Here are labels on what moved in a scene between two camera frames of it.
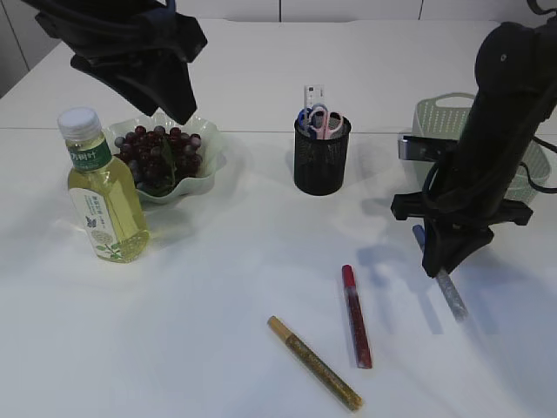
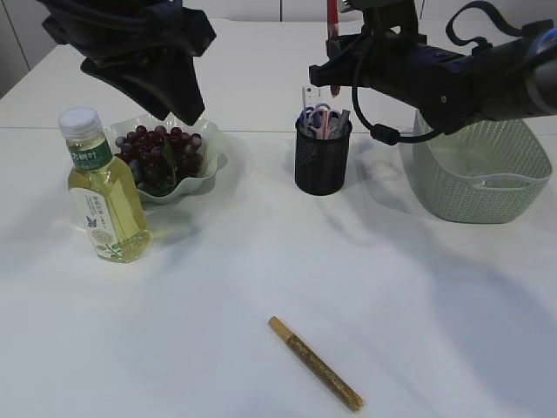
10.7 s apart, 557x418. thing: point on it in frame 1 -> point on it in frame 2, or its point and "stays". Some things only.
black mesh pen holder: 321,165 stays
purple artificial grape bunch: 159,159 stays
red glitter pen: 358,322 -> 332,39
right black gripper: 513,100 -> 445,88
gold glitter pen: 312,360 stays
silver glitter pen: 459,309 -> 344,123
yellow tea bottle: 104,189 stays
